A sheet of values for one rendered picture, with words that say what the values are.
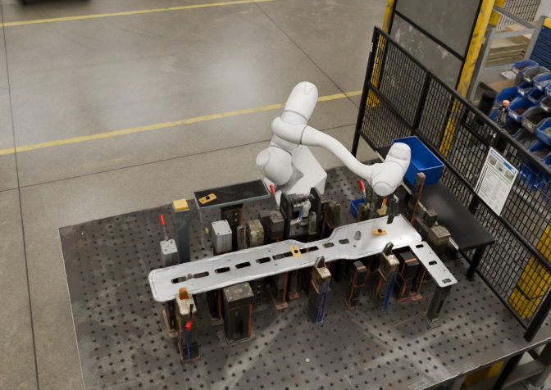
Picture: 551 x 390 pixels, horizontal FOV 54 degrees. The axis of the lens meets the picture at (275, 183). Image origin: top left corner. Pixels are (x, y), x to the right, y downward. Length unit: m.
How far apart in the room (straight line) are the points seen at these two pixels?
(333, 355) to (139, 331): 0.93
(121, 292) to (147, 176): 1.97
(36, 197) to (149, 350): 2.33
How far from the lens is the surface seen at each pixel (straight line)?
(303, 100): 2.72
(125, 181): 4.73
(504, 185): 2.88
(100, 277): 3.04
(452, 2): 4.79
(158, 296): 2.51
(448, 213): 3.07
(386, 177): 2.39
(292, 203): 2.71
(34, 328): 3.83
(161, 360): 2.68
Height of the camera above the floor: 2.94
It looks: 39 degrees down
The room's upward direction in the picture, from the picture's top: 5 degrees clockwise
